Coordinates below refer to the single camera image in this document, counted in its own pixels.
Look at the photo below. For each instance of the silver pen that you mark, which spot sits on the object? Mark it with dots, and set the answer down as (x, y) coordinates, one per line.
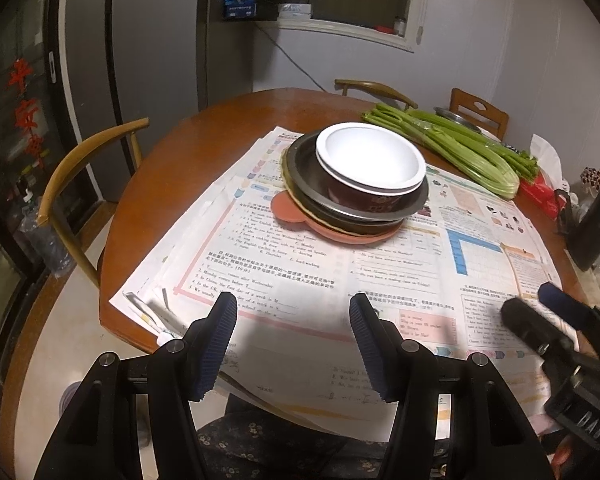
(147, 312)

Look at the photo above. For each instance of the curved-back wooden chair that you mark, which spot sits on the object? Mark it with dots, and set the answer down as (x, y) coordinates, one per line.
(80, 150)
(375, 87)

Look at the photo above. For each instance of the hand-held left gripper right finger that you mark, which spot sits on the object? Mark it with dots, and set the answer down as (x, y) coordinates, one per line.
(370, 350)

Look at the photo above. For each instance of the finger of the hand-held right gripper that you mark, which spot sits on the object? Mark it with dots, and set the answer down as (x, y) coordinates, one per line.
(560, 300)
(525, 317)

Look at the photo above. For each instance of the red tissue pack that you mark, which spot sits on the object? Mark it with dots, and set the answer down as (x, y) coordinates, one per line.
(542, 192)

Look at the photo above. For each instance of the dark glass cabinet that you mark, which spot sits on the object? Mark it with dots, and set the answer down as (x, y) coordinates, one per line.
(10, 200)

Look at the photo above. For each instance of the celery bunch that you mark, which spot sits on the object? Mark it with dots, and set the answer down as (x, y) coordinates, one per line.
(455, 145)

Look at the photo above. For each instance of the grey refrigerator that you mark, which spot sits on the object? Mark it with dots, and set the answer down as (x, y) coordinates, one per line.
(155, 50)

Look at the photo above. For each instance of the toothpick holder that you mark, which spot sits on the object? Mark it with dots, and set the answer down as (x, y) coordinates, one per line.
(592, 176)

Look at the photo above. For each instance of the printed worksheet sheets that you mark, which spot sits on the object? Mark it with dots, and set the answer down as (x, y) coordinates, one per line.
(300, 280)

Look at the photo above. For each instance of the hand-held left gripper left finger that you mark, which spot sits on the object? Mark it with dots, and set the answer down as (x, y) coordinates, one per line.
(217, 350)

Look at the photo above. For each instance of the steel bowl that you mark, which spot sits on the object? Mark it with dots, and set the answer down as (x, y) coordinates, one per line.
(305, 160)

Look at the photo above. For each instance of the clear plastic bottle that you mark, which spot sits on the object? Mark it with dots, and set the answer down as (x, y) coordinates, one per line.
(47, 245)

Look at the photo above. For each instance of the small jar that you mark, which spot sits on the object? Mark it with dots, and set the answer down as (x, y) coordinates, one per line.
(400, 26)

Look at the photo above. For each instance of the small metal dish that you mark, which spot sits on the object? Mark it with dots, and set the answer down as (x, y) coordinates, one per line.
(455, 116)

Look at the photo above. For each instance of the red paper decoration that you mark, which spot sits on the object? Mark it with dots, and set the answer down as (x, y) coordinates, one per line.
(25, 80)

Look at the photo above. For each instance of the blue box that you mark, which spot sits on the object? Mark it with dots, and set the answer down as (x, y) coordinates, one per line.
(240, 7)

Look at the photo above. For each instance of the black frame stand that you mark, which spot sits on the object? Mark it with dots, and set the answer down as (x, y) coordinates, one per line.
(562, 205)

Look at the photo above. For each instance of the steel plate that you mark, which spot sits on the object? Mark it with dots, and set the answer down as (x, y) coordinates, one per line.
(287, 172)

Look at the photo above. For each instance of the person's dark floral clothing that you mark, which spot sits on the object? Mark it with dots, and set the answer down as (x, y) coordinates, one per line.
(290, 445)

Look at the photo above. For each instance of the small red paper bowl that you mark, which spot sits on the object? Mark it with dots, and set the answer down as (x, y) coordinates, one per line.
(370, 155)

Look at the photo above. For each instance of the white flat box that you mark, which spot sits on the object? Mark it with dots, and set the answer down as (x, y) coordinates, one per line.
(295, 10)

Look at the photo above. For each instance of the wooden chair backrest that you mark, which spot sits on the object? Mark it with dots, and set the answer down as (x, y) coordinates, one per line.
(462, 107)

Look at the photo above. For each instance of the pink plastic plate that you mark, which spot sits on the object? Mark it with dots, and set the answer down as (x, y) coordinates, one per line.
(285, 210)

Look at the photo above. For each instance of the black bottle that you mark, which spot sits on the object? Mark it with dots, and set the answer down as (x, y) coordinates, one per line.
(592, 225)

